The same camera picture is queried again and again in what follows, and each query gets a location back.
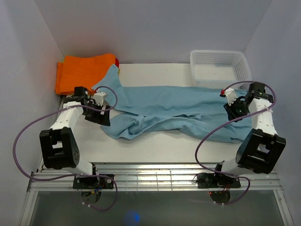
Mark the light blue trousers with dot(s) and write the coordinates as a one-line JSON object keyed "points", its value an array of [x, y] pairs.
{"points": [[194, 111]]}

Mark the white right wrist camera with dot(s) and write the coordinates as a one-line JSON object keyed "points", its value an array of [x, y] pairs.
{"points": [[230, 94]]}

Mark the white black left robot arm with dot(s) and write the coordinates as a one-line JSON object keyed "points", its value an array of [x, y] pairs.
{"points": [[58, 144]]}

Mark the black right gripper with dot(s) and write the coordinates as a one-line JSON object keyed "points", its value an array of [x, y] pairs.
{"points": [[229, 109]]}

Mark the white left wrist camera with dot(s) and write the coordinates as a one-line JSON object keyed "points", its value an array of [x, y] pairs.
{"points": [[99, 98]]}

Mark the folded red trousers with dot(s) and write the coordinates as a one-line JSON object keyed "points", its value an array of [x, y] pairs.
{"points": [[117, 62]]}

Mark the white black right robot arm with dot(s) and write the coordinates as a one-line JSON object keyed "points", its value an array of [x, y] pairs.
{"points": [[262, 147]]}

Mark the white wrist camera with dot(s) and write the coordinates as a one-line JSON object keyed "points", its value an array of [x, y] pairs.
{"points": [[230, 94], [99, 98]]}

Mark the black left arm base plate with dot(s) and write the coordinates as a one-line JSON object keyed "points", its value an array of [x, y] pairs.
{"points": [[103, 182]]}

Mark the folded orange trousers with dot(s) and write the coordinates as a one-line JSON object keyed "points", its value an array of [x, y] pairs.
{"points": [[81, 71]]}

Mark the white perforated plastic basket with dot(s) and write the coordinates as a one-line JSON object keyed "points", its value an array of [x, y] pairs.
{"points": [[217, 68]]}

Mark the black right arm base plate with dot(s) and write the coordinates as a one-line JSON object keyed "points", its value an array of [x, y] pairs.
{"points": [[213, 180]]}

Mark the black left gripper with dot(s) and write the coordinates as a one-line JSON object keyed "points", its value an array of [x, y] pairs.
{"points": [[103, 119]]}

